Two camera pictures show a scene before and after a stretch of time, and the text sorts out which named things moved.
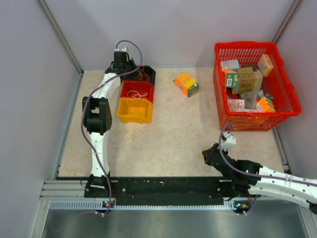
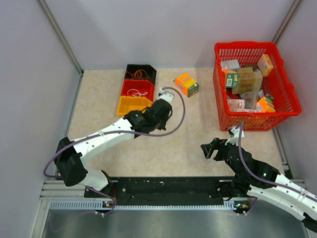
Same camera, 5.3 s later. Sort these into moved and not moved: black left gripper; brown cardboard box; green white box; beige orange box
Moved: black left gripper
Not moved: brown cardboard box; green white box; beige orange box
